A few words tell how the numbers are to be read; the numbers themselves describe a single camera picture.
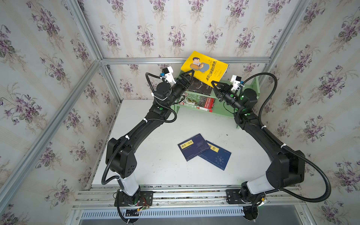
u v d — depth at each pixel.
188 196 0.75
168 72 0.63
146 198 0.73
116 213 0.69
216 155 0.88
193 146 0.91
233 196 0.73
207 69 0.72
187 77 0.59
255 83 0.83
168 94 0.54
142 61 1.81
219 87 0.70
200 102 0.98
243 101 0.57
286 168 0.42
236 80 0.66
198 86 0.90
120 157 0.44
